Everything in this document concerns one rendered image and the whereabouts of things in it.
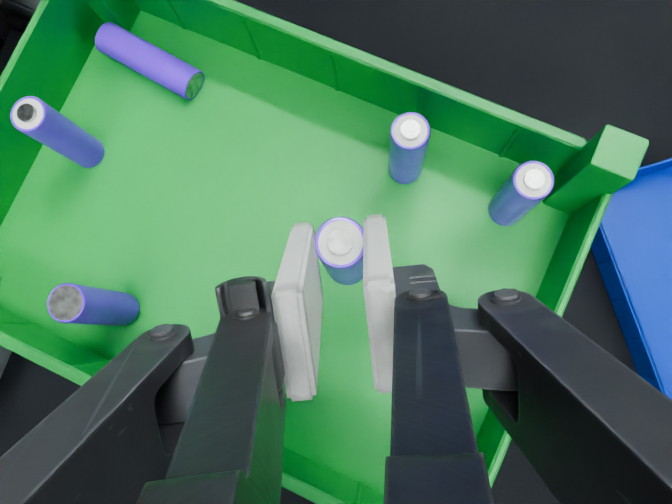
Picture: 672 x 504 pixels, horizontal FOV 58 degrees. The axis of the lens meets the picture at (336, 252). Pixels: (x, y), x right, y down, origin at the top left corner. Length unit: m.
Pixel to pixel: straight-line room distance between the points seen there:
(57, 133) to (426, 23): 0.67
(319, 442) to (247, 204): 0.14
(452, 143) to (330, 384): 0.15
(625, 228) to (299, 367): 0.76
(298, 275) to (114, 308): 0.18
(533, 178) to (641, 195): 0.62
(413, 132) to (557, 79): 0.65
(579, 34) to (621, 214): 0.26
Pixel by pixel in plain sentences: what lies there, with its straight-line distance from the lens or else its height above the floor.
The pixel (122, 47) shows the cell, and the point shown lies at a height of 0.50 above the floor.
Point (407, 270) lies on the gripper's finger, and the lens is 0.17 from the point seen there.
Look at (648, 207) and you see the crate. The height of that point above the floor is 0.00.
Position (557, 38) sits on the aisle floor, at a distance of 0.95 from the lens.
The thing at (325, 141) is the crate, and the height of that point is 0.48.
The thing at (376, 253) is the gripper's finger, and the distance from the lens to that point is 0.17.
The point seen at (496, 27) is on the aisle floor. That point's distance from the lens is 0.94.
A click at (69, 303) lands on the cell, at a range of 0.30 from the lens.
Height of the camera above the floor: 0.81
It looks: 81 degrees down
